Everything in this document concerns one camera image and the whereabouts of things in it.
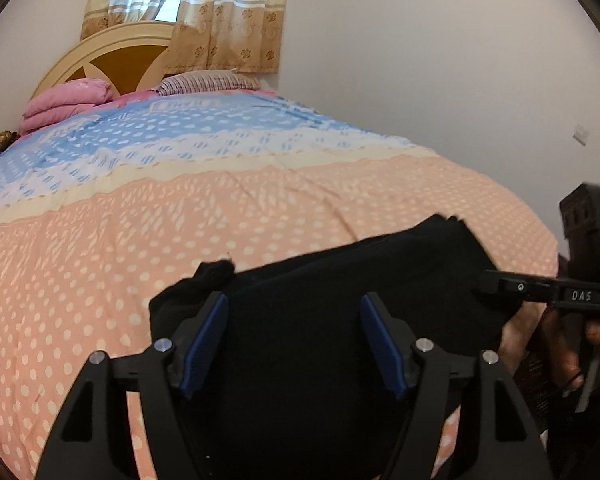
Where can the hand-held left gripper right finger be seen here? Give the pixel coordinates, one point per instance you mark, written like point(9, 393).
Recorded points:
point(382, 345)

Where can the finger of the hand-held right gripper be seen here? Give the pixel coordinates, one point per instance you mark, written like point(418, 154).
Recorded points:
point(515, 286)

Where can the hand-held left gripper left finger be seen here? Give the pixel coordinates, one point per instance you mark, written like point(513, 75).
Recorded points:
point(207, 345)

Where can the black pants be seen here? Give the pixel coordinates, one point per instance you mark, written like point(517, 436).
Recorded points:
point(305, 335)

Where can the person's right hand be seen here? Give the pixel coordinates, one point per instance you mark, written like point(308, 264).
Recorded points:
point(562, 350)

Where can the person's dark clothing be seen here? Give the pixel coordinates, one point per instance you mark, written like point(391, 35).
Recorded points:
point(535, 385)

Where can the polka-dot pink and blue bedspread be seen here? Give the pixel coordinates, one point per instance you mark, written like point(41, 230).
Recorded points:
point(130, 260)

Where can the pink pillow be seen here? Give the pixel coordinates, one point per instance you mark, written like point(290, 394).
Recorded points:
point(142, 96)

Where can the striped pillow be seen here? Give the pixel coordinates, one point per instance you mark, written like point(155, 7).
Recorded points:
point(205, 82)

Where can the folded pink blanket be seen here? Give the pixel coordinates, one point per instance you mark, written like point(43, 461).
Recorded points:
point(65, 102)

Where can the cream wooden headboard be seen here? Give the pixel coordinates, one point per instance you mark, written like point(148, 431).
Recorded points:
point(120, 65)

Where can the beige patterned curtain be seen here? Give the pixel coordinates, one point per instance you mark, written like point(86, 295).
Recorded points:
point(230, 25)

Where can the white wall socket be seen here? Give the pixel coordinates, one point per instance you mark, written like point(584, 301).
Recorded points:
point(581, 134)

